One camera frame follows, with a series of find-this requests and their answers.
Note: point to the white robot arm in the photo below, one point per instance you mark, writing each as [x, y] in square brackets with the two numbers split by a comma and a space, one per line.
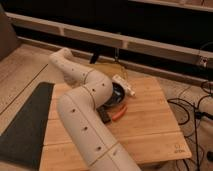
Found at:
[77, 110]

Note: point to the white plastic bottle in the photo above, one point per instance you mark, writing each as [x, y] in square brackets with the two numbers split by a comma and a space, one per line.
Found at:
[126, 86]

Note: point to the dark round pan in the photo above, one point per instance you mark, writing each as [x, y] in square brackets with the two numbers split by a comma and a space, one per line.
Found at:
[117, 96]

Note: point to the black rectangular block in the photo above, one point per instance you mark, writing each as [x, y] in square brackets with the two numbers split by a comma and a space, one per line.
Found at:
[103, 115]

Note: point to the dark green floor mat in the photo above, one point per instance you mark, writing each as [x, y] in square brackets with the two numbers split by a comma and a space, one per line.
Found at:
[22, 142]

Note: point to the white shelf rail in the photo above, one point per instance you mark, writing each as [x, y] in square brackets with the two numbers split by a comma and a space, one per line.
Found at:
[138, 45]

